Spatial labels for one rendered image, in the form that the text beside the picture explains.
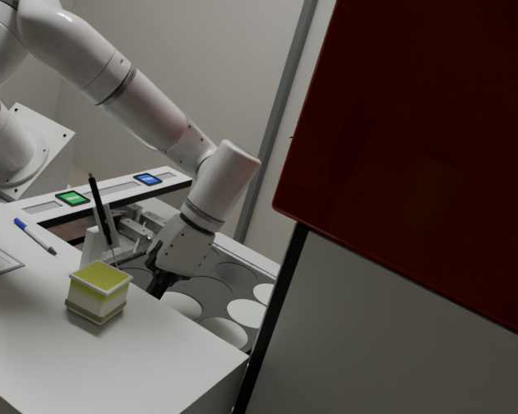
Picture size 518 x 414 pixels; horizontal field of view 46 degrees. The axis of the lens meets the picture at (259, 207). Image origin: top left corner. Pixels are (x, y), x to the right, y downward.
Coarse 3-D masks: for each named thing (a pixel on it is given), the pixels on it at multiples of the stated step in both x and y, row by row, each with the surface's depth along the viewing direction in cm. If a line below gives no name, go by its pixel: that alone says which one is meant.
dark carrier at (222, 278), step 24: (120, 264) 129; (144, 264) 131; (216, 264) 140; (240, 264) 144; (144, 288) 123; (168, 288) 125; (192, 288) 128; (216, 288) 131; (240, 288) 134; (216, 312) 122
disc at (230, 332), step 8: (208, 320) 119; (216, 320) 120; (224, 320) 121; (208, 328) 117; (216, 328) 118; (224, 328) 118; (232, 328) 119; (240, 328) 120; (224, 336) 116; (232, 336) 117; (240, 336) 117; (232, 344) 114; (240, 344) 115
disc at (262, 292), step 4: (260, 284) 138; (264, 284) 138; (268, 284) 139; (272, 284) 139; (256, 288) 136; (260, 288) 136; (264, 288) 137; (268, 288) 137; (256, 292) 134; (260, 292) 134; (264, 292) 135; (268, 292) 135; (256, 296) 133; (260, 296) 133; (264, 296) 134; (268, 296) 134; (260, 300) 132; (264, 300) 132; (268, 300) 133
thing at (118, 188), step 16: (128, 176) 157; (160, 176) 165; (176, 176) 167; (80, 192) 141; (112, 192) 147; (128, 192) 148; (144, 192) 151; (16, 208) 126; (32, 208) 128; (48, 208) 130; (64, 208) 132; (80, 208) 134
